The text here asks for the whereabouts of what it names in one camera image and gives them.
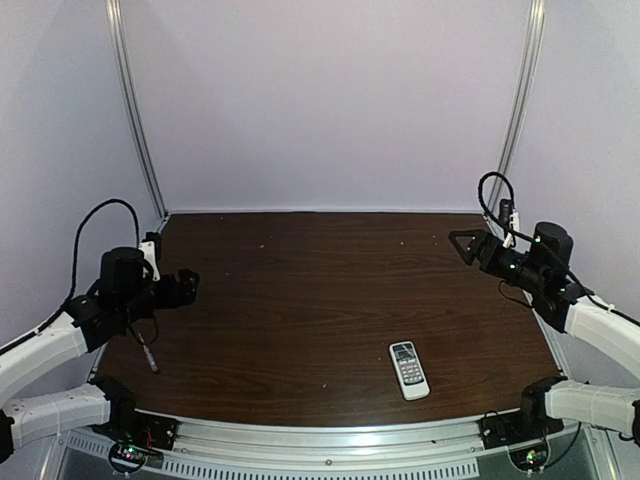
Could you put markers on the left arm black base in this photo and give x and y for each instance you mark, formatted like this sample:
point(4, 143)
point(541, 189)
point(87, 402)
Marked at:
point(125, 423)

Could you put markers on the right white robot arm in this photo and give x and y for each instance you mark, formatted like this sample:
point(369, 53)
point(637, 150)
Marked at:
point(570, 309)

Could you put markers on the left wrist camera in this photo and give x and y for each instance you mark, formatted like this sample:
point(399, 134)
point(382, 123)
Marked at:
point(150, 246)

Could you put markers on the clear handle screwdriver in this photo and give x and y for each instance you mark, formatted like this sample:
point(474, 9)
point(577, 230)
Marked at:
point(148, 355)

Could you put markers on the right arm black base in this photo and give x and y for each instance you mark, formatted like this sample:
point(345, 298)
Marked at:
point(520, 422)

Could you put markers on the right aluminium corner post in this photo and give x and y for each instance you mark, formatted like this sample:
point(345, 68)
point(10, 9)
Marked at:
point(529, 61)

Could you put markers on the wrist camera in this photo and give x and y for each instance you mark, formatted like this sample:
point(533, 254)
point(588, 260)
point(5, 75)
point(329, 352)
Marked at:
point(150, 246)
point(509, 220)

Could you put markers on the white remote control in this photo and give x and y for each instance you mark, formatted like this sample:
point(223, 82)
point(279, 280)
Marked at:
point(410, 375)

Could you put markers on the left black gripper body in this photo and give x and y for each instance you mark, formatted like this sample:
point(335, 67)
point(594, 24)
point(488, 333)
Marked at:
point(175, 286)

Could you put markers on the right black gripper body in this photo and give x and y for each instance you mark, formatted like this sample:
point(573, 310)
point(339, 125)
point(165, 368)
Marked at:
point(482, 248)

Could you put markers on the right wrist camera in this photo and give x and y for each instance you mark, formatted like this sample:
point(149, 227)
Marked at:
point(509, 220)

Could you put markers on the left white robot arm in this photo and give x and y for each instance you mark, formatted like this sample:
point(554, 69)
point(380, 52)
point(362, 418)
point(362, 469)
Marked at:
point(128, 289)

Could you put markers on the aluminium corner post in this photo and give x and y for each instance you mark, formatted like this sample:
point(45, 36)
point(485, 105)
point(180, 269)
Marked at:
point(529, 61)
point(118, 37)

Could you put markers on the front aluminium rail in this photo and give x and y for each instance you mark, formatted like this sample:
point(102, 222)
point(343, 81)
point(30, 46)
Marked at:
point(479, 447)

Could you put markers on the left aluminium corner post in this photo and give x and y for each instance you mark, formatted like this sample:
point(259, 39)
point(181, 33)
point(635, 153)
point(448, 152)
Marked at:
point(118, 37)

